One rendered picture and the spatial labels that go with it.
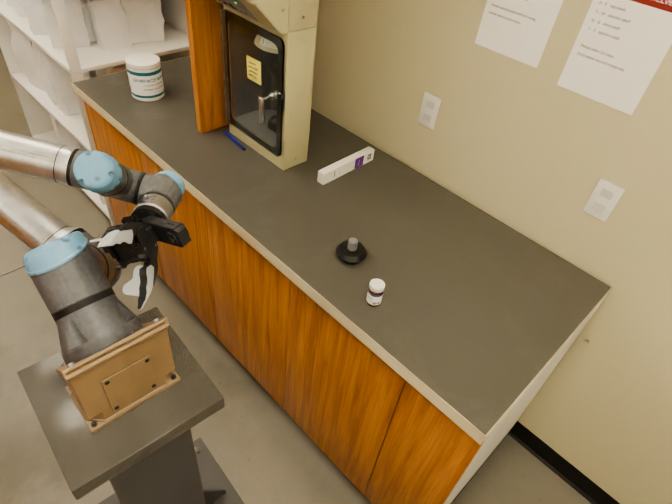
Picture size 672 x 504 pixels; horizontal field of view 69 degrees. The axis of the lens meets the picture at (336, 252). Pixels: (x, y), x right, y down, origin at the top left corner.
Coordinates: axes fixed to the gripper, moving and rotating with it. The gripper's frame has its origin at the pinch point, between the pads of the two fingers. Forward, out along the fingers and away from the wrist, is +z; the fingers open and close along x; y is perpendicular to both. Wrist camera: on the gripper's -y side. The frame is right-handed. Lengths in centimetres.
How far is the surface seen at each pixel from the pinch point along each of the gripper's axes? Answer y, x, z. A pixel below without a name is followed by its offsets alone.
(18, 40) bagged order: 142, 16, -212
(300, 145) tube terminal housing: -18, -23, -93
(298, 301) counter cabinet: -15, -50, -42
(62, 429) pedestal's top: 22.9, -26.2, 10.9
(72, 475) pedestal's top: 17.7, -28.7, 19.5
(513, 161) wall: -86, -35, -77
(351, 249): -34, -36, -46
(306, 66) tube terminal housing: -28, 4, -91
